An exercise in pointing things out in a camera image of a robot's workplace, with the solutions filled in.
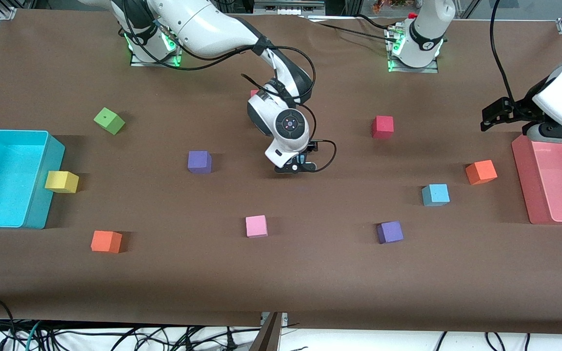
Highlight orange foam cube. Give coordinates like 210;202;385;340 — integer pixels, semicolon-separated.
91;231;123;254
465;160;498;185

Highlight pink plastic bin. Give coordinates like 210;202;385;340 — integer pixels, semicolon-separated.
511;134;562;225

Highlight pink foam cube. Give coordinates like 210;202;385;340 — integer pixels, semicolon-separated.
245;215;268;238

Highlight purple foam cube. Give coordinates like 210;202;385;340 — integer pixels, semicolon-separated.
377;221;404;244
187;151;212;175

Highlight brown table cover sheet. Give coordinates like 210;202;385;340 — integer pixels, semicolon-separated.
0;9;562;337

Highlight silver background device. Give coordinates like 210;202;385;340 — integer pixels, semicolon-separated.
253;0;326;16

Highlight green foam cube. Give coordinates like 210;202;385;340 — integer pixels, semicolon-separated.
94;107;126;136

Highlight yellow foam cube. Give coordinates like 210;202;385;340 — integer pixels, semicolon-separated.
45;171;80;194

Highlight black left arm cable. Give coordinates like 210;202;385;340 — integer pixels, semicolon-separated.
489;0;515;103

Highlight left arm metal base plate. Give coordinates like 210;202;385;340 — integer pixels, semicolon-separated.
387;27;440;74

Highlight long black table cable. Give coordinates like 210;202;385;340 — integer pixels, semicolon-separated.
305;17;391;37

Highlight curved black table cable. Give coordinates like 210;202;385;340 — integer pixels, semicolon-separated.
357;14;398;27

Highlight dark metal post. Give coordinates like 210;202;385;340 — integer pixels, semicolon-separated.
249;312;281;351

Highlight black floor cable tangle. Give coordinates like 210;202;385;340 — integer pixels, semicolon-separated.
0;319;262;351

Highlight teal floor cable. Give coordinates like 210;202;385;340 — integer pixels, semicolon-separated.
23;321;42;351

